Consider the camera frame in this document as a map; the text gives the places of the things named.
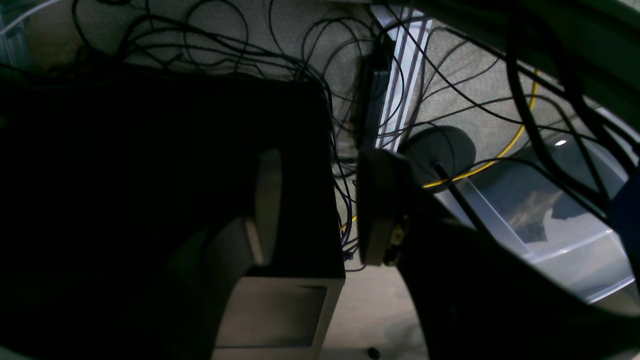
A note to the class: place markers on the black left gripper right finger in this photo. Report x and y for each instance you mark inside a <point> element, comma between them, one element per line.
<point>475,300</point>

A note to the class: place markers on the aluminium frame profile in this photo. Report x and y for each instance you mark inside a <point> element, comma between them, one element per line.
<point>408,30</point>

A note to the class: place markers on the black round stand base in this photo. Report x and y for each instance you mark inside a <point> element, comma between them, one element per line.
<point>449,146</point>

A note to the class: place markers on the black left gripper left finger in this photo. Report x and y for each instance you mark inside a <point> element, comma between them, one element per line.
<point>207,273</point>

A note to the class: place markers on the clear plastic storage bin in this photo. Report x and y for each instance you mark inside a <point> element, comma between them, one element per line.
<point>539,222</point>

